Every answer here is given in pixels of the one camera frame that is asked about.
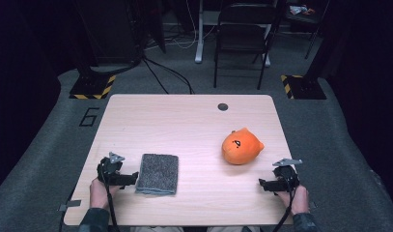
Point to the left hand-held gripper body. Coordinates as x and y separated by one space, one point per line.
109 169

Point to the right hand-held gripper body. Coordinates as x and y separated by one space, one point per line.
286 175

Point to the grey fluffy towel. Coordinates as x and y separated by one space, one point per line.
157 174

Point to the orange plush toy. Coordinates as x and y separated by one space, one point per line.
241 146

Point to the person's left hand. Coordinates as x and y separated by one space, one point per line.
99 193

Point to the person's right hand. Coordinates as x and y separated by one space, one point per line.
298 201

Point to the black tape floor marking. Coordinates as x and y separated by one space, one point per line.
88 117

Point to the person's right leg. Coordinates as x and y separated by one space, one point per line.
232 229

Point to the black stand striped base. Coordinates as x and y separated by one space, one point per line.
305 87
91 87

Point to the dark curtain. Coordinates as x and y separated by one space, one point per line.
20 96
368 96

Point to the black equipment case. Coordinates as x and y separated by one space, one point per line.
110 32

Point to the black folding chair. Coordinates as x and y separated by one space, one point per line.
245 38

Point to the white desk leg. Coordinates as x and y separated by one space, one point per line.
200 38

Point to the white and orange object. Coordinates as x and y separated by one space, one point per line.
300 9

